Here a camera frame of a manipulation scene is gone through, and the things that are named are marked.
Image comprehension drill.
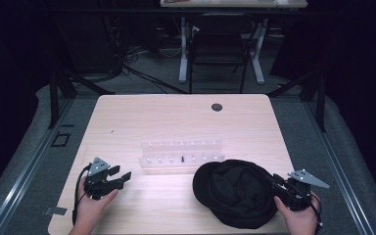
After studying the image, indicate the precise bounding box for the white-legged desk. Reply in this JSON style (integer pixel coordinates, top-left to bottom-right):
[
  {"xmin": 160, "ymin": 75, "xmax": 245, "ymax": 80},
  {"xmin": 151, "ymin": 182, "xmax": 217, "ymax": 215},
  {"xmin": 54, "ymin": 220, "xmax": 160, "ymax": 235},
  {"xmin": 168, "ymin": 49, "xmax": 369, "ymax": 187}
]
[{"xmin": 160, "ymin": 0, "xmax": 308, "ymax": 85}]

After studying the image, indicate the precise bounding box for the black chair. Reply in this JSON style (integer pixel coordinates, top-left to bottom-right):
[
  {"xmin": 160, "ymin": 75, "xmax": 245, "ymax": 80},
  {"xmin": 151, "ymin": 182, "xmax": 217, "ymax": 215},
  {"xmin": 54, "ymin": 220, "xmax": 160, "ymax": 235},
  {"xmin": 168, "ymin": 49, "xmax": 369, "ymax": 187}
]
[{"xmin": 187, "ymin": 13, "xmax": 259, "ymax": 94}]

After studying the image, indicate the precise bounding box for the clear acrylic rack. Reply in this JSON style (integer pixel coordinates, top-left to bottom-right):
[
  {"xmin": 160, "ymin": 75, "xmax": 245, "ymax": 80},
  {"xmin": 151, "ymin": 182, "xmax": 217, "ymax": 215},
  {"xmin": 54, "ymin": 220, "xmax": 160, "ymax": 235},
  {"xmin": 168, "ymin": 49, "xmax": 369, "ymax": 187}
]
[{"xmin": 138, "ymin": 140, "xmax": 226, "ymax": 169}]

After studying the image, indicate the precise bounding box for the black cap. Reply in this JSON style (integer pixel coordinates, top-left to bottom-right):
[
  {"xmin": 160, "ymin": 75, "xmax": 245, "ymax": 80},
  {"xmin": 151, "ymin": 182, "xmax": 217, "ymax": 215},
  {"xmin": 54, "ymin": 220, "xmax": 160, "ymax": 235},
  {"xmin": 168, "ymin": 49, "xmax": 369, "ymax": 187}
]
[{"xmin": 192, "ymin": 159, "xmax": 280, "ymax": 230}]

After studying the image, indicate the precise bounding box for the grey tape strip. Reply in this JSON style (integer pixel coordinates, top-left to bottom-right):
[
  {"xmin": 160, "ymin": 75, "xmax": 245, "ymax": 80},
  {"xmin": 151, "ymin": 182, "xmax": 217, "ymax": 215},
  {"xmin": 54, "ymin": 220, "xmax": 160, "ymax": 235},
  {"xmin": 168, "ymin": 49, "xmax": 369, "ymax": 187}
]
[{"xmin": 43, "ymin": 206, "xmax": 69, "ymax": 216}]

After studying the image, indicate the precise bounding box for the black cable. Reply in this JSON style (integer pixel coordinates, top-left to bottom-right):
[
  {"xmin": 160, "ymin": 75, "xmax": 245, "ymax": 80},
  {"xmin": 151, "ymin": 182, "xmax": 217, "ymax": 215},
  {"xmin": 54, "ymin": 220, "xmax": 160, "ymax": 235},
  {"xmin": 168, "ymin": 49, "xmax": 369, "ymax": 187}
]
[
  {"xmin": 293, "ymin": 182, "xmax": 324, "ymax": 227},
  {"xmin": 71, "ymin": 164, "xmax": 93, "ymax": 226}
]

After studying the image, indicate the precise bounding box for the person's left hand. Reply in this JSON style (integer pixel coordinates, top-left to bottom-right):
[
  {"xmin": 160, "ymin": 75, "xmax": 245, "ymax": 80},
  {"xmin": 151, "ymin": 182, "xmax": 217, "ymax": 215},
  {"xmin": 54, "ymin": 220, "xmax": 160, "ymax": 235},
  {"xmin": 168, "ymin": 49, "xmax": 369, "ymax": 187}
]
[{"xmin": 74, "ymin": 176, "xmax": 119, "ymax": 233}]

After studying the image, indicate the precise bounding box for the black metal stand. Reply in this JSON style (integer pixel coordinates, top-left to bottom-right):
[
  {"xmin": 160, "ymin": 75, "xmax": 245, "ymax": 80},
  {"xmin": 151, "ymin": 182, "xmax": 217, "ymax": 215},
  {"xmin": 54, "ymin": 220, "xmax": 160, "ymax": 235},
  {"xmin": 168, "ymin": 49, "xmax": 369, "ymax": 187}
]
[
  {"xmin": 266, "ymin": 19, "xmax": 328, "ymax": 133},
  {"xmin": 47, "ymin": 13, "xmax": 116, "ymax": 129}
]

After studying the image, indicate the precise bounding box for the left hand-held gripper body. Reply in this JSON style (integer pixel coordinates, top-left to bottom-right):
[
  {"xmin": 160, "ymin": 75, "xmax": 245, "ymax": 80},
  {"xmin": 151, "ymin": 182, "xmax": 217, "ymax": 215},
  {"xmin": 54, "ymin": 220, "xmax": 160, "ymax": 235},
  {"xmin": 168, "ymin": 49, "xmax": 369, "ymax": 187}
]
[{"xmin": 83, "ymin": 157, "xmax": 125, "ymax": 201}]

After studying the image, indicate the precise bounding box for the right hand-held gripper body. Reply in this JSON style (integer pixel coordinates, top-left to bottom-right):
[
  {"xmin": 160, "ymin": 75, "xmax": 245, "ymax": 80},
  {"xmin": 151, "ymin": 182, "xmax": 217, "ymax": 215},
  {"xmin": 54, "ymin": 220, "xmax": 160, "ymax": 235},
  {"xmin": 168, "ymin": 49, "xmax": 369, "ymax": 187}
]
[{"xmin": 282, "ymin": 168, "xmax": 331, "ymax": 212}]

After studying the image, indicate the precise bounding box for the person's right hand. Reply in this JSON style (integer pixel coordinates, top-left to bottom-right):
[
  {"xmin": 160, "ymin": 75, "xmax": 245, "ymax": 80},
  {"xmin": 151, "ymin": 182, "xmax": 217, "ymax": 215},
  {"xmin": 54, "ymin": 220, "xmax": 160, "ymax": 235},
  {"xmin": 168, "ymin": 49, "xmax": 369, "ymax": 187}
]
[{"xmin": 273, "ymin": 191, "xmax": 321, "ymax": 235}]

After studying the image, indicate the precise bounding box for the bundle of floor cables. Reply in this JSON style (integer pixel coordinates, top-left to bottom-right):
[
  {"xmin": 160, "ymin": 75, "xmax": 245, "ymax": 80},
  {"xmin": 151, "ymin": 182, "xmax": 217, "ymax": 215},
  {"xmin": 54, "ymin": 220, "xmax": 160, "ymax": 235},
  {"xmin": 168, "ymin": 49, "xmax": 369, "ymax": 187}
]
[{"xmin": 104, "ymin": 16, "xmax": 190, "ymax": 95}]

